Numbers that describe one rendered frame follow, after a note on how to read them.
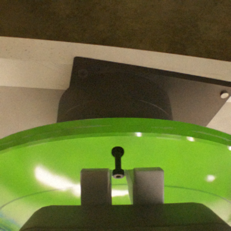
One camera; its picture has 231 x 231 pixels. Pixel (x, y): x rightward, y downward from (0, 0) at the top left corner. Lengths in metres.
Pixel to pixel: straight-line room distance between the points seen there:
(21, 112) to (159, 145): 0.27
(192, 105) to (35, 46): 0.21
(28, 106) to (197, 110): 0.22
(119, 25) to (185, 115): 1.07
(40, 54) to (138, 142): 0.20
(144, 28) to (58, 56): 1.13
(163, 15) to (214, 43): 0.33
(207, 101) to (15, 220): 0.26
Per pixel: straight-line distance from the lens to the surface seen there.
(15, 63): 0.35
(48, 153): 0.19
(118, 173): 0.18
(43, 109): 0.41
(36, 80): 0.36
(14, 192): 0.23
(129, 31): 1.46
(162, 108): 0.33
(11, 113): 0.42
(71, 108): 0.32
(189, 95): 0.37
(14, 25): 1.50
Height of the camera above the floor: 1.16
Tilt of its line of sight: 36 degrees down
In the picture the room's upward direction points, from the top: 179 degrees clockwise
